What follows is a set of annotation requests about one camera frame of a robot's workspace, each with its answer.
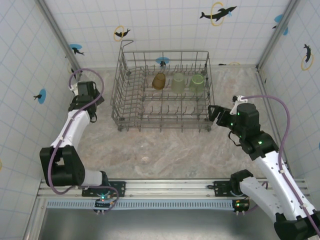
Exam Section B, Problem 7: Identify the green glass cup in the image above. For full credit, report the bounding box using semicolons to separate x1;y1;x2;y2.
188;74;205;94

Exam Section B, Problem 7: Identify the frosted pale green cup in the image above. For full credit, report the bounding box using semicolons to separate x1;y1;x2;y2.
171;72;186;94

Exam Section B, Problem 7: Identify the amber glass cup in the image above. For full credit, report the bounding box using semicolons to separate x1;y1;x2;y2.
152;72;167;91

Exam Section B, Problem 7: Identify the black controller board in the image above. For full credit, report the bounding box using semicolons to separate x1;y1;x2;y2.
93;192;114;216
231;198;250;216

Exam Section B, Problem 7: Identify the grey metal panel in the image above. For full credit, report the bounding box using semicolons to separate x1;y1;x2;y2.
41;199;308;240

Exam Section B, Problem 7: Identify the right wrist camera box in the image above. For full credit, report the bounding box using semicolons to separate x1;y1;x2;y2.
231;94;249;104

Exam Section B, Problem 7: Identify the aluminium floor rail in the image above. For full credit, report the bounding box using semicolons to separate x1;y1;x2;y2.
256;66;295;179

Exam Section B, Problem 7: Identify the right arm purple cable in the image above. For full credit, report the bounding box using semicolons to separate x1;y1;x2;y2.
234;94;320;226

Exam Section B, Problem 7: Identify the grey wire dish rack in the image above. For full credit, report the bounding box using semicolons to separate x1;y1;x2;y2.
110;39;217;133

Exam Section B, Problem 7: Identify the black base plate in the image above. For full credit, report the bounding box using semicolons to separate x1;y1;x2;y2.
81;180;127;198
213;179;241;198

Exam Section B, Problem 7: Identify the small dolphin yellow ring sticker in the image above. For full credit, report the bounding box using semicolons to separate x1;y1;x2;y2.
113;24;132;42

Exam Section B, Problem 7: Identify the aluminium corner post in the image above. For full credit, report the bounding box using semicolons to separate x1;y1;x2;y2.
255;0;305;71
34;0;83;75

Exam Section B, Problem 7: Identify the aluminium mounting rail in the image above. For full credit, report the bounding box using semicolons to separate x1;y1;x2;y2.
36;177;311;200

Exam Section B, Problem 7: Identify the large dolphin yellow ring sticker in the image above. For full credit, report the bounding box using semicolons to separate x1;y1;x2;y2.
199;1;238;27

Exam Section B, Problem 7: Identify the light blue cable duct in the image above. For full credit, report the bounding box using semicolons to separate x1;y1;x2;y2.
46;199;237;211

